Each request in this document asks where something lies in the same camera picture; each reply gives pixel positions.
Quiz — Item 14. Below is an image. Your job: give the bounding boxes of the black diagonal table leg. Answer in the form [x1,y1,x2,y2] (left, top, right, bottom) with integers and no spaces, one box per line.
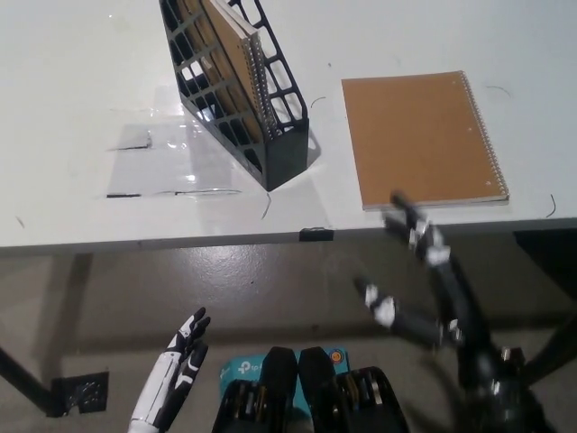
[0,345,53,416]
[522,315,577,389]

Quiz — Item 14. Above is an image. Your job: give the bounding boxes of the teal router box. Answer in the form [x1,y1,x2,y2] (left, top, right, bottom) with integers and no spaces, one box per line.
[218,345,351,407]

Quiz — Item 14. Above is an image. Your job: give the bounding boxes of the brown spiral notebook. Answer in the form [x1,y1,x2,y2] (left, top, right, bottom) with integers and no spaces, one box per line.
[341,69,511,212]
[173,0,277,141]

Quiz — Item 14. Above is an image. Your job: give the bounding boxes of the black lattice book holder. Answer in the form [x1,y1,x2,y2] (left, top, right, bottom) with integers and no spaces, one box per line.
[158,0,310,192]

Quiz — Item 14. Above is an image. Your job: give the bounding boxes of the white and black left hand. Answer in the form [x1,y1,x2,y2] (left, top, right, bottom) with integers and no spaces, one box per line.
[133,307,212,428]

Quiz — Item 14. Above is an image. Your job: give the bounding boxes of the grey table leg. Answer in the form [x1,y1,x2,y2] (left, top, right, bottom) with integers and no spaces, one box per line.
[42,252,94,380]

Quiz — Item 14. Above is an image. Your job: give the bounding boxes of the clear plastic sheet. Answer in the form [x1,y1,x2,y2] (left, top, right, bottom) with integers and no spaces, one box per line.
[92,83,247,199]

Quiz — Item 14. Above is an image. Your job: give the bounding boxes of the black and white right hand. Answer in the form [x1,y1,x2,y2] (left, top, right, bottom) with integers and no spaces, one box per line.
[353,189,502,363]

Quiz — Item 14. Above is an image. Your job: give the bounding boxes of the black table edge clip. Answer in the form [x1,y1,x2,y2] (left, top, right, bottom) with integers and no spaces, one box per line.
[298,227,334,242]

